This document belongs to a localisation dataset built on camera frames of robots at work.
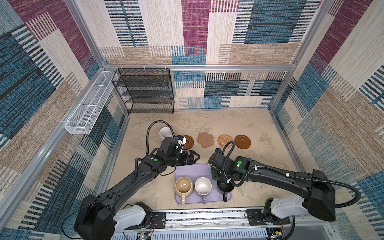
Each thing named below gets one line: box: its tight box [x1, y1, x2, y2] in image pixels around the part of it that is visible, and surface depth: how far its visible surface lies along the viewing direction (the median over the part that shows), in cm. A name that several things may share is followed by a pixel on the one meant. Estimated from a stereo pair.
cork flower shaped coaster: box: [196, 131, 214, 148], surface depth 107 cm
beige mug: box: [175, 176, 194, 206], surface depth 79 cm
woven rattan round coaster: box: [217, 134, 234, 148], surface depth 107 cm
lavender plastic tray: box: [174, 163, 232, 205], surface depth 81 cm
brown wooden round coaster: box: [183, 135, 194, 150], surface depth 103 cm
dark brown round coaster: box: [234, 134, 252, 150], surface depth 104 cm
